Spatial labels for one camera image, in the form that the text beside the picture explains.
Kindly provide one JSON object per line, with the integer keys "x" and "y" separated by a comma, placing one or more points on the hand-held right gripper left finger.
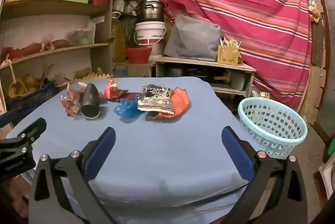
{"x": 100, "y": 153}

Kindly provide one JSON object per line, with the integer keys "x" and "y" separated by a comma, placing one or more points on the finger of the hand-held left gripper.
{"x": 31, "y": 130}

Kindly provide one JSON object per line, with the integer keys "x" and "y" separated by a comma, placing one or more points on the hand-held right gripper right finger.
{"x": 236, "y": 150}

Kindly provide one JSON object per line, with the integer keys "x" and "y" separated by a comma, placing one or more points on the light blue plastic basket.
{"x": 263, "y": 144}

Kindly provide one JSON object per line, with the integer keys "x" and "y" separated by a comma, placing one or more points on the red white printed snack wrapper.
{"x": 69, "y": 101}

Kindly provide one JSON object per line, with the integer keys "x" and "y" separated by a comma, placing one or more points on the blue plastic bottle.
{"x": 127, "y": 109}

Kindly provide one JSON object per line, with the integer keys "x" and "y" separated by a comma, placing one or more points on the orange plastic bag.
{"x": 180, "y": 101}

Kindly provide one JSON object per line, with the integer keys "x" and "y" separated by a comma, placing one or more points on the blue plastic crate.
{"x": 31, "y": 102}

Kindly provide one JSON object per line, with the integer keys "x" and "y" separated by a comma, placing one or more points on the black cylindrical tube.
{"x": 90, "y": 99}

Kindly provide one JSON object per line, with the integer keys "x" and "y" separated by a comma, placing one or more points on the blue table cloth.
{"x": 162, "y": 148}

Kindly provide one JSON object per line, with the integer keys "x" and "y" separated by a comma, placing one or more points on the grey pot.
{"x": 238, "y": 80}

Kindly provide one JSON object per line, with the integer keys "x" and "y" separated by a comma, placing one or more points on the black white patterned snack packet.
{"x": 154, "y": 99}

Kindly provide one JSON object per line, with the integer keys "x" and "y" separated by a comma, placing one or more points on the yellow foam egg tray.
{"x": 96, "y": 76}

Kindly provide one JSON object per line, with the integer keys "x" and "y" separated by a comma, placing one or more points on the red mesh bags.
{"x": 26, "y": 50}

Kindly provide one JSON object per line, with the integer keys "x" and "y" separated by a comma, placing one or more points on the black pan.
{"x": 197, "y": 74}

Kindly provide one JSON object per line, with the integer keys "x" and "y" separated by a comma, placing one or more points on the brown cardboard box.
{"x": 136, "y": 69}

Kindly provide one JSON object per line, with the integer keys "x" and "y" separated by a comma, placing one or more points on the low grey shelf unit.
{"x": 204, "y": 63}

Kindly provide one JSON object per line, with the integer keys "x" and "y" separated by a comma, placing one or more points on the yellow utensil holder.
{"x": 227, "y": 55}

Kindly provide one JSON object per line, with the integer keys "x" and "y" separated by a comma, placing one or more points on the small steel pot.
{"x": 174, "y": 71}

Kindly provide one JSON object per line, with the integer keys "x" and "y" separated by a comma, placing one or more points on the red plastic basin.
{"x": 138, "y": 55}

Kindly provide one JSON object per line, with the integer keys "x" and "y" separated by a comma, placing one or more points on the clear plastic container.
{"x": 82, "y": 37}

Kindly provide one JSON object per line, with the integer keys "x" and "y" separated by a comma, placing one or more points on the bundle of wooden utensils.
{"x": 230, "y": 43}

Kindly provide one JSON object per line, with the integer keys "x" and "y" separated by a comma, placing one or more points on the yellow oil jug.
{"x": 118, "y": 41}

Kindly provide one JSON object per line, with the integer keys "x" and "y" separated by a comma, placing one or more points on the grey fabric bag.
{"x": 193, "y": 38}

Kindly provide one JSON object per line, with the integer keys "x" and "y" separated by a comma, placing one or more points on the white plastic bucket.
{"x": 150, "y": 30}

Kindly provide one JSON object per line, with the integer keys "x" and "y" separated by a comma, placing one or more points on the red striped hanging cloth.
{"x": 248, "y": 4}

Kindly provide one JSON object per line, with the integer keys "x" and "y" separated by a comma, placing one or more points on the glass jars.
{"x": 119, "y": 4}

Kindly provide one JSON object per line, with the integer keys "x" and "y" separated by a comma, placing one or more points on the large steel pot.
{"x": 150, "y": 11}

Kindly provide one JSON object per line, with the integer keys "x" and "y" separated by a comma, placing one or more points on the cardboard strip on door frame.
{"x": 315, "y": 93}

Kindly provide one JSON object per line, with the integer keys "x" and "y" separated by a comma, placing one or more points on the wooden wall shelving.
{"x": 52, "y": 8}

